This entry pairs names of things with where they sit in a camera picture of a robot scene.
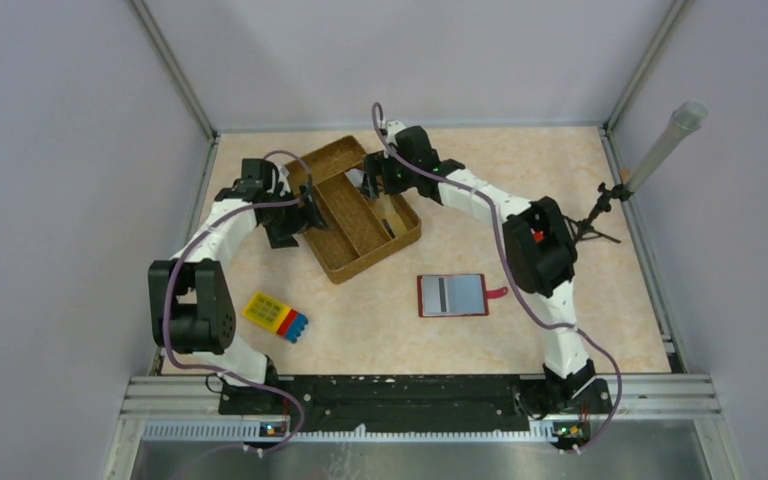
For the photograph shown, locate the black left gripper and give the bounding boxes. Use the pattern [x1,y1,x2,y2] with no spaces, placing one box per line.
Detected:
[261,182,328,248]

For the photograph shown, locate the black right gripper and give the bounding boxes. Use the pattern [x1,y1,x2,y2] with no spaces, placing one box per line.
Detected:
[359,150,417,202]

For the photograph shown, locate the grey credit cards stack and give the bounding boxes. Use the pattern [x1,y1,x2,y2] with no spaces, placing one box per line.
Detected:
[345,169,366,190]

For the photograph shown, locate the brown woven divided tray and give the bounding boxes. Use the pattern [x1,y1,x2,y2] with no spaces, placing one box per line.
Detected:
[302,135,422,285]

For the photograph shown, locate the silver striped credit card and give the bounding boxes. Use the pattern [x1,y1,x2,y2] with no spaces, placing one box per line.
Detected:
[419,275,452,317]

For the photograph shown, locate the red leather card holder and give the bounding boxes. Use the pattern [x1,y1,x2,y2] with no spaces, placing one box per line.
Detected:
[417,273,509,318]

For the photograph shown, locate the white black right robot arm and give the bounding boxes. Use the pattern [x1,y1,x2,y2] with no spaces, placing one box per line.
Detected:
[364,119,596,412]

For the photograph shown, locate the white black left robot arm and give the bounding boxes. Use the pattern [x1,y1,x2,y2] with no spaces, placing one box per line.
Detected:
[147,154,327,414]

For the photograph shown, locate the gold cards in tray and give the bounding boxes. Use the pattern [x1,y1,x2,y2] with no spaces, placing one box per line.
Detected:
[374,195,408,238]

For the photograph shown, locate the yellow red blue toy block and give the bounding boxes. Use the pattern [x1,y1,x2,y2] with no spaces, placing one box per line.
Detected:
[242,291,309,343]

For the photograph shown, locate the black mini tripod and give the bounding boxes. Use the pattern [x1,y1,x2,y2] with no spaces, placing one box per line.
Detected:
[564,182,633,244]

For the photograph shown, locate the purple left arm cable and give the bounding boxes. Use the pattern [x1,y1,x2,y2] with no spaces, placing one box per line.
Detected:
[161,149,316,458]

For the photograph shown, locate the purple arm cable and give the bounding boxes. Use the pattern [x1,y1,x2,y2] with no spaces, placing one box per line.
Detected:
[161,149,316,458]
[370,101,624,455]

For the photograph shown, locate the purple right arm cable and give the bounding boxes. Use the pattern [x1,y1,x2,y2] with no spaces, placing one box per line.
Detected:
[370,101,624,455]

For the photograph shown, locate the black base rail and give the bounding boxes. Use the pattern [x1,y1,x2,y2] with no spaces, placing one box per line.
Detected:
[205,374,613,435]

